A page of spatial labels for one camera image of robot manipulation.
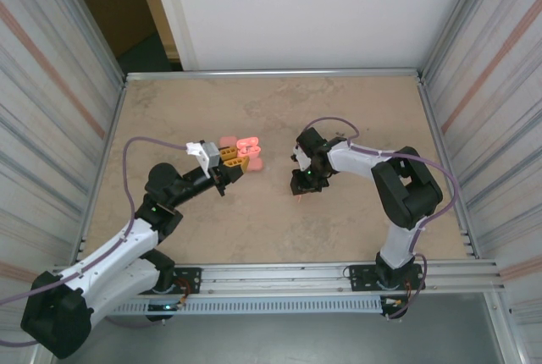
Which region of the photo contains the aluminium table edge rail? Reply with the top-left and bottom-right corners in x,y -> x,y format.
124,68 -> 424,82

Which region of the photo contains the white door frame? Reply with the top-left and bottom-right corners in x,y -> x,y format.
130,0 -> 200,72

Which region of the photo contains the aluminium table side rail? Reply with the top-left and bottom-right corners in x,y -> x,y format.
418,80 -> 478,260
75,80 -> 128,266

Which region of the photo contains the brown wooden door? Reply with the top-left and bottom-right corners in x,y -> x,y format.
61,0 -> 160,60

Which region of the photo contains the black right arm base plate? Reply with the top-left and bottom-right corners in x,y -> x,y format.
347,262 -> 426,293

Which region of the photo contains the white connector with wires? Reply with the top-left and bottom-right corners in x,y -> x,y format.
380,295 -> 410,321

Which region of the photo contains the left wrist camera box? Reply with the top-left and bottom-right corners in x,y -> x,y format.
185,140 -> 222,179

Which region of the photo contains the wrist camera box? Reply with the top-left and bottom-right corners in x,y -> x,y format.
291,143 -> 310,173
185,140 -> 222,179

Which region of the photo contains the slotted grey cable duct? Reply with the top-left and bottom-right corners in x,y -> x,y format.
109,295 -> 384,315

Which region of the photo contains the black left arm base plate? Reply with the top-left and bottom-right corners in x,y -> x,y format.
139,267 -> 202,296

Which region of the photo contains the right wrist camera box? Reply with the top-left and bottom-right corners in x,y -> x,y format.
291,143 -> 310,173

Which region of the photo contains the small green-lit circuit board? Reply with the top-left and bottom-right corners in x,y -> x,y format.
147,302 -> 187,312

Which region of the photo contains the aluminium mounting rail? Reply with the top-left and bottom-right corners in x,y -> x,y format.
45,258 -> 509,297

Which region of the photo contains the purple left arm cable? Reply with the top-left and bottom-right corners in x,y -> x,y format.
0,137 -> 190,348

